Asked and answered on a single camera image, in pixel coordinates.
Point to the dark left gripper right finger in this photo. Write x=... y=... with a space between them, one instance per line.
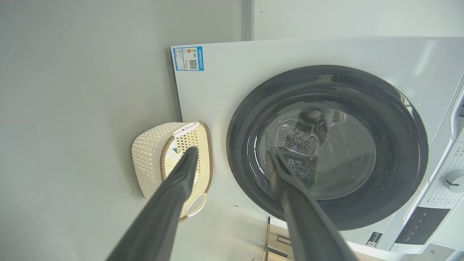
x=308 y=224

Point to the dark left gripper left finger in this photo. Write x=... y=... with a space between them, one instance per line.
x=170 y=203

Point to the cream garment with blue trim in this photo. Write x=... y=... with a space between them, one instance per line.
x=173 y=155

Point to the dark round washer door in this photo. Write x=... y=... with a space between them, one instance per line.
x=391 y=152

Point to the black washer display panel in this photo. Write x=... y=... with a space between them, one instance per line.
x=420 y=226

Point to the white washing machine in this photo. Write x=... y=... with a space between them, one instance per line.
x=217 y=90

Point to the cream perforated laundry basket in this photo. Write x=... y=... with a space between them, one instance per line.
x=148 y=159

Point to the small dark brand sticker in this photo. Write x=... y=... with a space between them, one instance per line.
x=374 y=240

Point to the blue energy label sticker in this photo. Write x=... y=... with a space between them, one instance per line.
x=188 y=58

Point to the white control knob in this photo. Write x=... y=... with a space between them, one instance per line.
x=455 y=181

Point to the white detergent drawer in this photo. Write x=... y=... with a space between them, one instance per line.
x=457 y=116

